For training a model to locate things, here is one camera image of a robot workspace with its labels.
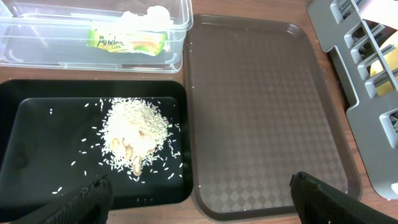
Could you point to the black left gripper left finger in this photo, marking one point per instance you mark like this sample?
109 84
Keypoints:
88 204

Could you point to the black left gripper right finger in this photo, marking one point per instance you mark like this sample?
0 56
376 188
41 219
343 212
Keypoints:
317 202

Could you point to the pile of rice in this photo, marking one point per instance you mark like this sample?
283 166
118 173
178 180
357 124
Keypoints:
136 141

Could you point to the green snack wrapper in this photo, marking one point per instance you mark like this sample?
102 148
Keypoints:
137 42

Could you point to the white tissue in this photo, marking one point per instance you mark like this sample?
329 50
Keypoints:
156 19

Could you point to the pink bowl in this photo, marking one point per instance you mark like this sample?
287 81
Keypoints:
380 11

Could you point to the black waste tray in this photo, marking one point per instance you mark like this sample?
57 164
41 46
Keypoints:
27 181

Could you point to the grey dishwasher rack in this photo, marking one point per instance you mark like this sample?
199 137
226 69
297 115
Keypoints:
364 54

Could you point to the clear plastic waste bin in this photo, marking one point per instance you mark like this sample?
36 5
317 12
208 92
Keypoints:
54 33

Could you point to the dark brown serving tray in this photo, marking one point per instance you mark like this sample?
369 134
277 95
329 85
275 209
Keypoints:
259 111

